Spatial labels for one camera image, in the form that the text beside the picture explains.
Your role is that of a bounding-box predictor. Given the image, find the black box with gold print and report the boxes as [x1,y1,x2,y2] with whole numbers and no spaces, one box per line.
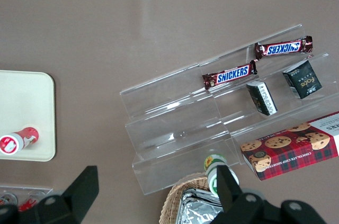
[282,59,323,100]

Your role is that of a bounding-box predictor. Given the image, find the red plaid cookie box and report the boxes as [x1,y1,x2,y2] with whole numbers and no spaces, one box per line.
[240,111,339,182]

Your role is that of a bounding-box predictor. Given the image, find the woven wicker basket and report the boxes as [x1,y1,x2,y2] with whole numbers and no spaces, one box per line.
[159,173,220,224]

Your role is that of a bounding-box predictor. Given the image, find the clear acrylic box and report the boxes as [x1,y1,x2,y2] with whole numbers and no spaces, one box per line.
[0,185,53,210]

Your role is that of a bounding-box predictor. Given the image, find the Snickers chocolate bar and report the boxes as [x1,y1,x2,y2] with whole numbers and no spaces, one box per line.
[254,35,313,61]
[201,60,258,90]

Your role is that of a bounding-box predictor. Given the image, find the black box with white label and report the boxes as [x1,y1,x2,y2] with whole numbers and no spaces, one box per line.
[246,80,278,115]

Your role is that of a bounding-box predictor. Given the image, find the silver foil packet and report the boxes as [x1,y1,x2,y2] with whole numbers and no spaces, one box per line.
[180,188,226,224]

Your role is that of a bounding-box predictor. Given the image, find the cream plastic tray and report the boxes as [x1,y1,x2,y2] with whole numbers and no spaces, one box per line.
[0,70,56,162]

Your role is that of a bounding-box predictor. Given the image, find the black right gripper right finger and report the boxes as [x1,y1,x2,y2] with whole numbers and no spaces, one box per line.
[211,165,327,224]

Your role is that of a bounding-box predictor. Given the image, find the clear acrylic tiered stand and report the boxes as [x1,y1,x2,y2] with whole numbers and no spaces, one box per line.
[198,24,339,166]
[119,62,240,196]

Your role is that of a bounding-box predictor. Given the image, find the red white drink bottle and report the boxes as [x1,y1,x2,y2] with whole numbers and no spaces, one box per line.
[17,194,39,211]
[0,126,40,155]
[0,193,18,207]

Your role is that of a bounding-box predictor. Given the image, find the green white sunflower bottle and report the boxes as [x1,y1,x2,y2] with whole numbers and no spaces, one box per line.
[203,154,240,198]

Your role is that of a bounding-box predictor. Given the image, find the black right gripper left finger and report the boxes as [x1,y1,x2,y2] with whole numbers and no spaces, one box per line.
[0,165,100,224]

